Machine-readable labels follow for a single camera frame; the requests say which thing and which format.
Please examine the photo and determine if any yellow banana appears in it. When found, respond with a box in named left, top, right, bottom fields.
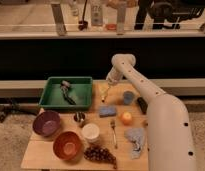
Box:
left=100, top=85, right=110, bottom=102

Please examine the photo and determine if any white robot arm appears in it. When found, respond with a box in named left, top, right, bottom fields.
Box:
left=106, top=54, right=197, bottom=171

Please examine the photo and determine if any blue cup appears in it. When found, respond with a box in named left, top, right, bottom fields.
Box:
left=123, top=91, right=135, bottom=105

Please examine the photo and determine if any small metal cup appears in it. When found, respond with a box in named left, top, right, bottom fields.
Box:
left=74, top=112, right=85, bottom=127

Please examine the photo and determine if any white cup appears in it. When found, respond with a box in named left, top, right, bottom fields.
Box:
left=82, top=123, right=100, bottom=143

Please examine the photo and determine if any blue sponge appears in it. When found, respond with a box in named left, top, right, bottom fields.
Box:
left=99, top=106, right=116, bottom=117

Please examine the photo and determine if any black rectangular object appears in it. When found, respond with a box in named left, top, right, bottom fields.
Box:
left=137, top=97, right=148, bottom=114

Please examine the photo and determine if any orange fruit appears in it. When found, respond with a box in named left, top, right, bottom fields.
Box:
left=120, top=112, right=133, bottom=125

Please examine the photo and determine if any dark tool in tray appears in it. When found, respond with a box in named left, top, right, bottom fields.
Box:
left=60, top=80, right=76, bottom=105

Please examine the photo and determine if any green plastic tray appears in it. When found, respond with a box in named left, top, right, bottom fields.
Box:
left=39, top=76, right=93, bottom=110

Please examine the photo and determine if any wooden board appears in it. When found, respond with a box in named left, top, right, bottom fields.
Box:
left=21, top=82, right=148, bottom=171

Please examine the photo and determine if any grey crumpled cloth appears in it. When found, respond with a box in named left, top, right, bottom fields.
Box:
left=124, top=128, right=145, bottom=159

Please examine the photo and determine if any bunch of dark grapes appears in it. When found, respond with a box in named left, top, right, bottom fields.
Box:
left=84, top=146, right=117, bottom=169

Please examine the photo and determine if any purple bowl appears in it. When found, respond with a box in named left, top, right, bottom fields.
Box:
left=32, top=110, right=61, bottom=137

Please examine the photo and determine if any orange bowl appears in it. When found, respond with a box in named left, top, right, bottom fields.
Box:
left=53, top=131, right=82, bottom=161

